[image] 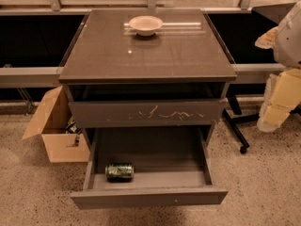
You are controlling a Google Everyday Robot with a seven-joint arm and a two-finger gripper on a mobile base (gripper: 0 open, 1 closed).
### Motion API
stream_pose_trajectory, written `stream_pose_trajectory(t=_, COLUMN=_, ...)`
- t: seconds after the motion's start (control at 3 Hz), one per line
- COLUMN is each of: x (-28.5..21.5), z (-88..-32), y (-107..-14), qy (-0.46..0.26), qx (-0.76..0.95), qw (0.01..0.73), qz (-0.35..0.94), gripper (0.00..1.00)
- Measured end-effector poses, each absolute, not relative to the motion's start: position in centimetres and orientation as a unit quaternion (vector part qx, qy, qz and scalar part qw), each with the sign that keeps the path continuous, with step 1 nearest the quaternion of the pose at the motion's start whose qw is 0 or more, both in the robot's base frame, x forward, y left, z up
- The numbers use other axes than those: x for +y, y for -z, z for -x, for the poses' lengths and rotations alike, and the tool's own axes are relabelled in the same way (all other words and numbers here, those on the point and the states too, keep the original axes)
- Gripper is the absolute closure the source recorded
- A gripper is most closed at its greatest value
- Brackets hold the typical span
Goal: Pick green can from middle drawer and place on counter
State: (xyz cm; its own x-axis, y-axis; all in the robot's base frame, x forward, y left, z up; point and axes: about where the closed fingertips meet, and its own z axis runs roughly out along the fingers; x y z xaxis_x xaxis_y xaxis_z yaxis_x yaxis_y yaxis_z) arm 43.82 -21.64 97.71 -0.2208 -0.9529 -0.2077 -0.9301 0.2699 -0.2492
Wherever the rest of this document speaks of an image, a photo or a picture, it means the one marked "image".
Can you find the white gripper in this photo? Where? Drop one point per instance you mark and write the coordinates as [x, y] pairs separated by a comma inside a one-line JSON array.
[[289, 42]]

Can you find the green soda can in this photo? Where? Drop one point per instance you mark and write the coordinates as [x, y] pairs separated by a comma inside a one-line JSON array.
[[120, 171]]

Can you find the closed grey top drawer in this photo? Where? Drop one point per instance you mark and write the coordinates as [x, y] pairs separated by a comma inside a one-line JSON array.
[[146, 113]]

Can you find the grey drawer cabinet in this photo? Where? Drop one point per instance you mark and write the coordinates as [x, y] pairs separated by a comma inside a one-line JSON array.
[[182, 60]]

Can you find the open grey middle drawer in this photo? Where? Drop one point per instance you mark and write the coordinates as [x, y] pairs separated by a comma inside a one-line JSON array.
[[171, 164]]

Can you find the dark side table top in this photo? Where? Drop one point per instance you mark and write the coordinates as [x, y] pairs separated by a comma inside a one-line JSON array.
[[275, 13]]

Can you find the black wheeled stand base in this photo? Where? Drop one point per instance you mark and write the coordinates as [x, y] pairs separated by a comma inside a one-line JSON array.
[[242, 122]]

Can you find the white bowl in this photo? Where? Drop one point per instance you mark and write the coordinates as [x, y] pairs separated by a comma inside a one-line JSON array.
[[145, 25]]

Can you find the open cardboard box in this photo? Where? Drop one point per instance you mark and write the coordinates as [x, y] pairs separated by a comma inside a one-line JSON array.
[[50, 121]]

